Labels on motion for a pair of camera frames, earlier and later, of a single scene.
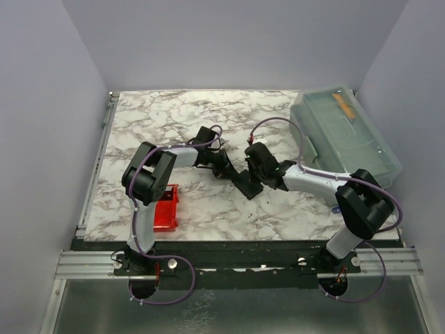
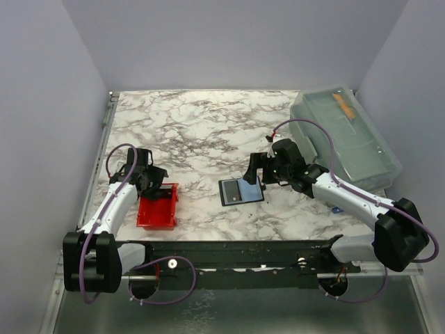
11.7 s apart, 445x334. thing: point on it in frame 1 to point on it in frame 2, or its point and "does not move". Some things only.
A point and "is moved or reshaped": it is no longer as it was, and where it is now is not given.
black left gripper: (224, 165) to (158, 175)
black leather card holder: (247, 184) is moved or reshaped
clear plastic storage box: (339, 137) does not move
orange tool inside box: (347, 108) does not move
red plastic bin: (165, 218) does not move
